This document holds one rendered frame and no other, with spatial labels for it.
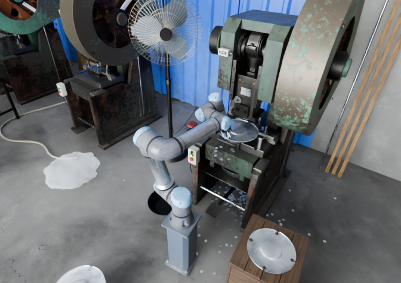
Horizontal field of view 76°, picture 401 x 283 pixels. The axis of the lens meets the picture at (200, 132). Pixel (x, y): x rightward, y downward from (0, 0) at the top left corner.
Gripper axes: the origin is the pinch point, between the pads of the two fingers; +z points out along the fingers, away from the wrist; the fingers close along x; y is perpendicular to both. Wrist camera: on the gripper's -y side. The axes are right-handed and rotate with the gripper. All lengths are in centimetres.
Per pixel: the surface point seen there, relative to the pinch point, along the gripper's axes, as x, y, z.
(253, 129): 21.0, -6.8, 8.6
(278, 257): 1, 64, 47
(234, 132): 6.8, -4.7, 3.1
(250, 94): 24.1, -8.7, -19.3
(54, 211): -153, -27, 32
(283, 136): 44, -13, 31
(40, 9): -150, -258, -90
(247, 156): 9.2, 5.7, 19.0
